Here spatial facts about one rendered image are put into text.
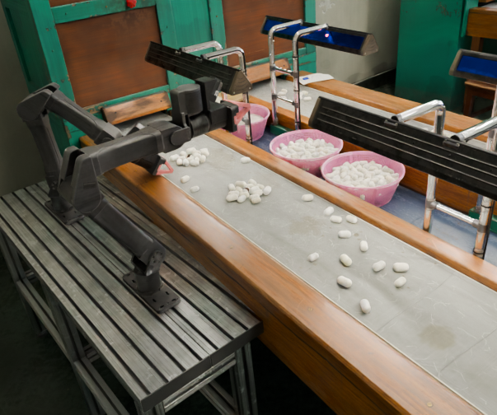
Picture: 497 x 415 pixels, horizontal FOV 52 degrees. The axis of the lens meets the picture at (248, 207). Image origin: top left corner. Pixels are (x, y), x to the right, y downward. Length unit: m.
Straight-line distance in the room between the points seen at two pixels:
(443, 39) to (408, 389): 3.52
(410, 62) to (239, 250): 3.36
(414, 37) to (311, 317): 3.51
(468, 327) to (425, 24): 3.39
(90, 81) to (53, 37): 0.22
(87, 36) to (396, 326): 1.61
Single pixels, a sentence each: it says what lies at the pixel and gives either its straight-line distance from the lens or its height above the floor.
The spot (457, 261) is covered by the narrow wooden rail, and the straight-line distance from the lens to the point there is 1.32.
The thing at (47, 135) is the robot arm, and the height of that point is 0.96.
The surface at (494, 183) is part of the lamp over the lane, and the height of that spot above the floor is 1.07.
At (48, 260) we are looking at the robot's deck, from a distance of 1.65.
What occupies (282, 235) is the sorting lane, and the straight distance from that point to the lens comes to 1.42.
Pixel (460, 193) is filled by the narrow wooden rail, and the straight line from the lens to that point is 1.66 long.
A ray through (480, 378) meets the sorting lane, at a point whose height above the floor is 0.74.
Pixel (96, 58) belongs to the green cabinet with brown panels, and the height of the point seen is 1.05.
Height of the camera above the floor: 1.54
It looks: 31 degrees down
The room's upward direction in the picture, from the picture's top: 6 degrees counter-clockwise
